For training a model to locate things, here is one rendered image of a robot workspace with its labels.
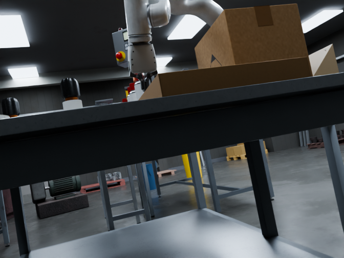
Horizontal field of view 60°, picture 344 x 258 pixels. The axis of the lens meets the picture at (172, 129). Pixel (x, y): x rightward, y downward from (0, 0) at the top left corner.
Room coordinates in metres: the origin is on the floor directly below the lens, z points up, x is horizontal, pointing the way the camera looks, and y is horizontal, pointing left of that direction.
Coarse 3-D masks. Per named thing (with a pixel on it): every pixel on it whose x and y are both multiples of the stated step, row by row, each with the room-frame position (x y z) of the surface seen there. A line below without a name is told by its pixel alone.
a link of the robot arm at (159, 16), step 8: (152, 0) 1.07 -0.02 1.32; (160, 0) 1.01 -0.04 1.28; (152, 8) 0.98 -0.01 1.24; (160, 8) 0.98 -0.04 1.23; (168, 8) 1.00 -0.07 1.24; (152, 16) 0.99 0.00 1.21; (160, 16) 0.98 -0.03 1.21; (168, 16) 1.00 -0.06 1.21; (152, 24) 1.01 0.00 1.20; (160, 24) 1.01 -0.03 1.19
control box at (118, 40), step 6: (114, 36) 1.66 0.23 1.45; (120, 36) 1.65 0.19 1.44; (114, 42) 1.66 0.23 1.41; (120, 42) 1.65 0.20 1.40; (126, 42) 1.64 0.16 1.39; (120, 48) 1.65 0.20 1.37; (126, 54) 1.64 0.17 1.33; (120, 60) 1.65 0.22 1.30; (126, 60) 1.64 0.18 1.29; (126, 66) 1.73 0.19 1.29
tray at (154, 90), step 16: (240, 64) 0.46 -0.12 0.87; (256, 64) 0.46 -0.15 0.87; (272, 64) 0.47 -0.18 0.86; (288, 64) 0.48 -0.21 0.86; (304, 64) 0.49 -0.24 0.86; (160, 80) 0.42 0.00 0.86; (176, 80) 0.43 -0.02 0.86; (192, 80) 0.43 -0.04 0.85; (208, 80) 0.44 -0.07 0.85; (224, 80) 0.45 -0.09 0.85; (240, 80) 0.46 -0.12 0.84; (256, 80) 0.46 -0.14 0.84; (272, 80) 0.47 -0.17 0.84; (144, 96) 0.53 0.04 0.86; (160, 96) 0.43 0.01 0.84
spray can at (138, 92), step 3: (135, 78) 1.18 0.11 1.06; (138, 81) 1.17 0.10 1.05; (135, 84) 1.17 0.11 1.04; (138, 84) 1.17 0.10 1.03; (135, 87) 1.18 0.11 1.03; (138, 87) 1.17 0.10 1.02; (135, 90) 1.18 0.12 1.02; (138, 90) 1.17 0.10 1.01; (141, 90) 1.16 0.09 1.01; (138, 93) 1.17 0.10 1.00; (141, 93) 1.16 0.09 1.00; (138, 96) 1.17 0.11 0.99; (138, 99) 1.17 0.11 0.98
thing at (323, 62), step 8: (328, 48) 1.45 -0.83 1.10; (312, 56) 1.55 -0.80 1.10; (320, 56) 1.46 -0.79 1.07; (328, 56) 1.43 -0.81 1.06; (312, 64) 1.49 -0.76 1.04; (320, 64) 1.41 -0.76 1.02; (328, 64) 1.43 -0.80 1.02; (336, 64) 1.44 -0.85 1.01; (312, 72) 1.43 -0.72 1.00; (320, 72) 1.41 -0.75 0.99; (328, 72) 1.42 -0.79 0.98; (336, 72) 1.44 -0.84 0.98
